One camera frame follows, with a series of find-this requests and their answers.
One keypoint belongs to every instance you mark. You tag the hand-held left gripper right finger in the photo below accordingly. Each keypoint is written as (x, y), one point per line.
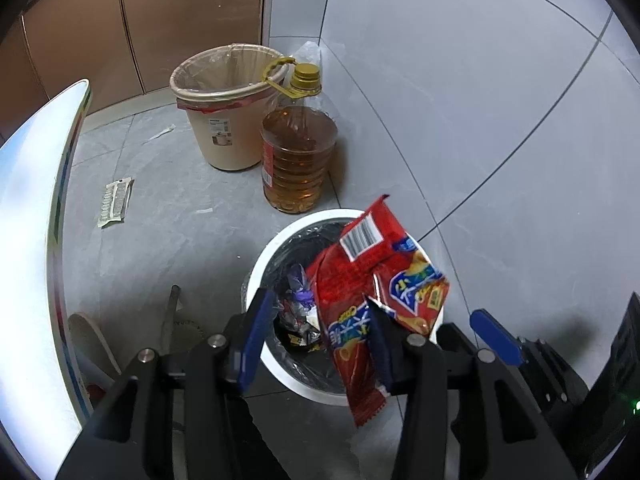
(385, 355)

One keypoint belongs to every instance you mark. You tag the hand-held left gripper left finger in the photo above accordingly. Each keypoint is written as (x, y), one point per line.
(257, 330)

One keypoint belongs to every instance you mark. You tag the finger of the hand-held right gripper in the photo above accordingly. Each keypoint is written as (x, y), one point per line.
(495, 332)
(455, 340)

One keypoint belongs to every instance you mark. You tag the red snack packet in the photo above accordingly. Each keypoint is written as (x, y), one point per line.
(350, 280)

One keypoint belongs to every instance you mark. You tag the white bin with black liner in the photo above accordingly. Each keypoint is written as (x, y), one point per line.
(305, 250)

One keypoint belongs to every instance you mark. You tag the silver foil wrapper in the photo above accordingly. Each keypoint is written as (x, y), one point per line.
(300, 322)

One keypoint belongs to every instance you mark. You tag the purple wrapper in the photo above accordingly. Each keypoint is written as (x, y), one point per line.
(300, 290)

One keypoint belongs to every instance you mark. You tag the cooking oil bottle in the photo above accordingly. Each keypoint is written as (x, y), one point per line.
(295, 160)

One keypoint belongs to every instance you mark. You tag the white strip wrapper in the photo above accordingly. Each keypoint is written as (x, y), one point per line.
(115, 202)

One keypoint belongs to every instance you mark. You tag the beige bin with clear liner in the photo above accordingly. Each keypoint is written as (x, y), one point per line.
(225, 135)

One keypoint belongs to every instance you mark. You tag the white paper scrap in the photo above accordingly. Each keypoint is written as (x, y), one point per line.
(162, 134)

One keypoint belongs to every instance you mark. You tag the white table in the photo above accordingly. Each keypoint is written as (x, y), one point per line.
(25, 235)

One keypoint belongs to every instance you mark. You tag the clear plastic bag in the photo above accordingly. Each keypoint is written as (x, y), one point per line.
(307, 52)

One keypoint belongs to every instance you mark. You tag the brown wooden cabinet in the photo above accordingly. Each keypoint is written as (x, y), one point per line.
(150, 20)

